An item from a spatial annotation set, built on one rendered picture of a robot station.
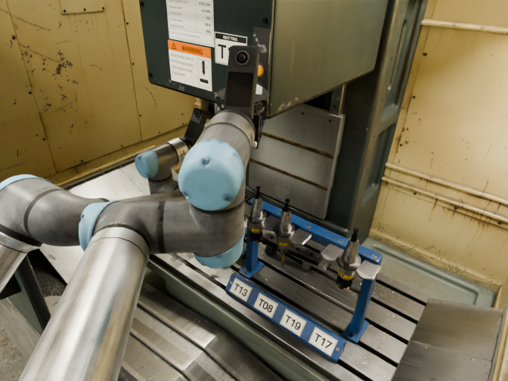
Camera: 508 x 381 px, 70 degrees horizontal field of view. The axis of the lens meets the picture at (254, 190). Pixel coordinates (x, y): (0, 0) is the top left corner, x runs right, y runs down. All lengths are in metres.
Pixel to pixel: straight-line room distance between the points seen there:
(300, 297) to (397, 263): 0.87
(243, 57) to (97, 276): 0.37
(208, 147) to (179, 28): 0.62
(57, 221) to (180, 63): 0.51
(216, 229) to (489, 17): 1.44
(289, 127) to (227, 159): 1.23
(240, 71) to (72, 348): 0.43
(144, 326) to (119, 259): 1.12
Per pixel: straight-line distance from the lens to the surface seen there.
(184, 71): 1.03
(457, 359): 1.51
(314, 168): 1.65
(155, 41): 1.11
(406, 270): 2.11
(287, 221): 1.11
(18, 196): 0.88
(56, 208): 0.81
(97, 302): 0.39
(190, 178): 0.43
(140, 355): 1.48
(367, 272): 1.06
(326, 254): 1.08
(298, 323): 1.25
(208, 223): 0.48
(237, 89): 0.58
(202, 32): 0.96
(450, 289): 2.10
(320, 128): 1.56
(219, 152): 0.43
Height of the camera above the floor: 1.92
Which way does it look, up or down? 32 degrees down
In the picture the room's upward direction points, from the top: 2 degrees clockwise
